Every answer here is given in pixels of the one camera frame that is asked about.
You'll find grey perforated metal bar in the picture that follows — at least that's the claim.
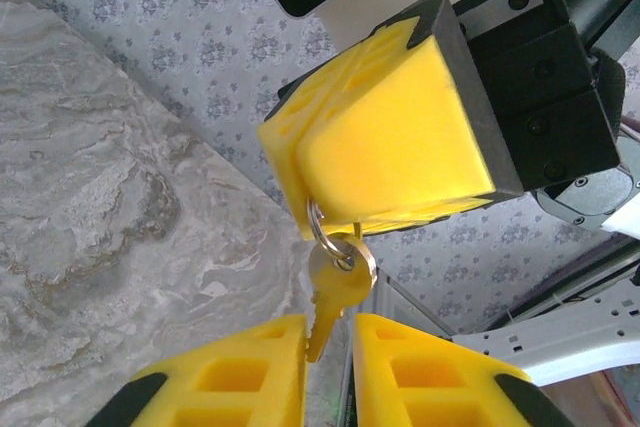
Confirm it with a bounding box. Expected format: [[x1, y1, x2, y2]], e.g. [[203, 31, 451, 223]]
[[452, 266, 640, 389]]

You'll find aluminium table side rail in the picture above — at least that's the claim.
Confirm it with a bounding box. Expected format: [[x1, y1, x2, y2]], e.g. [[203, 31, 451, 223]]
[[373, 274, 455, 344]]

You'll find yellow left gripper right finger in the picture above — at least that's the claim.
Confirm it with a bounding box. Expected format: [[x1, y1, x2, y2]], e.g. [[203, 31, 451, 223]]
[[352, 312, 576, 427]]

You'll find small brass key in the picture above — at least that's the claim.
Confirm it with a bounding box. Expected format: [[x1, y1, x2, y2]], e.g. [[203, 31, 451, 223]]
[[305, 232, 379, 364]]

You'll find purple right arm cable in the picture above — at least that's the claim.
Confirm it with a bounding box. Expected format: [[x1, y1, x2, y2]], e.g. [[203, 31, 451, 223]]
[[618, 115, 640, 142]]

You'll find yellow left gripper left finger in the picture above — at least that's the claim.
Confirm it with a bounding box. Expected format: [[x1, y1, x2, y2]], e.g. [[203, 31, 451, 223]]
[[84, 314, 309, 427]]

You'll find silver key ring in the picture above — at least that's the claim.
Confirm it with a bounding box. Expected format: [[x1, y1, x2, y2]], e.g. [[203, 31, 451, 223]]
[[304, 195, 362, 273]]

